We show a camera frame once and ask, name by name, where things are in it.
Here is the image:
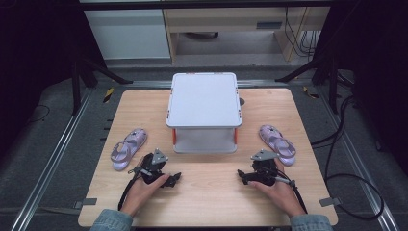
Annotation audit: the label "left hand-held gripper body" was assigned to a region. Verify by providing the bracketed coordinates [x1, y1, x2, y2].
[128, 147, 171, 186]

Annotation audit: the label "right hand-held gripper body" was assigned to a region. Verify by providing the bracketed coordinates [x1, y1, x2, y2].
[249, 148, 281, 188]

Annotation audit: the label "purple child's sandal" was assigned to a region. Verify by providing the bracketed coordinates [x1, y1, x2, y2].
[258, 124, 297, 167]
[110, 127, 149, 172]

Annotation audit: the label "white shoe box orange clips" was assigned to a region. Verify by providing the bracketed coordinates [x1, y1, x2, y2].
[166, 71, 243, 155]

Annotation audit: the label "person's left hand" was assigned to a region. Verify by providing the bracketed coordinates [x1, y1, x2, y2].
[119, 172, 172, 218]

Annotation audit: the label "person's right hand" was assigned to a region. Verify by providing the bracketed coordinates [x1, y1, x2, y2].
[247, 159, 307, 218]

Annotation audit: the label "yellow black tape strip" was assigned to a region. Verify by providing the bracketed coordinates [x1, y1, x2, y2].
[102, 87, 115, 104]
[302, 85, 320, 99]

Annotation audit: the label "black metal stand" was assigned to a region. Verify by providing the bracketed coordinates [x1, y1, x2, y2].
[274, 52, 345, 116]
[70, 57, 135, 117]

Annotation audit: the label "white cabinet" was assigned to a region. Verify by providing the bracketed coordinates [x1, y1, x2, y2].
[84, 9, 171, 61]

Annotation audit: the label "wooden desk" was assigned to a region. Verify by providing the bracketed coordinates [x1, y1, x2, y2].
[163, 7, 331, 63]

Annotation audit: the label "left hand-held gripper cable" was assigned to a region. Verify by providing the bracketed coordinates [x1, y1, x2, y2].
[117, 165, 143, 212]

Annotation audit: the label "grey table bracket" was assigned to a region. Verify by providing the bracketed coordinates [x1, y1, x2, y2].
[319, 196, 342, 208]
[73, 197, 98, 210]

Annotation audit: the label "metal floor rail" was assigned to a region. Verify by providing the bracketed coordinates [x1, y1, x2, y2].
[316, 86, 400, 231]
[10, 89, 94, 231]

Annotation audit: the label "thick black floor cable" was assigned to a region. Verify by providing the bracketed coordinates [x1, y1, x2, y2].
[310, 93, 386, 221]

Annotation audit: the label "thin black floor cable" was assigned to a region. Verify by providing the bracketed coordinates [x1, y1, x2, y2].
[26, 103, 51, 125]

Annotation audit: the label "black hanging cables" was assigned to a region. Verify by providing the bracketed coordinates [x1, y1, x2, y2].
[284, 7, 322, 62]

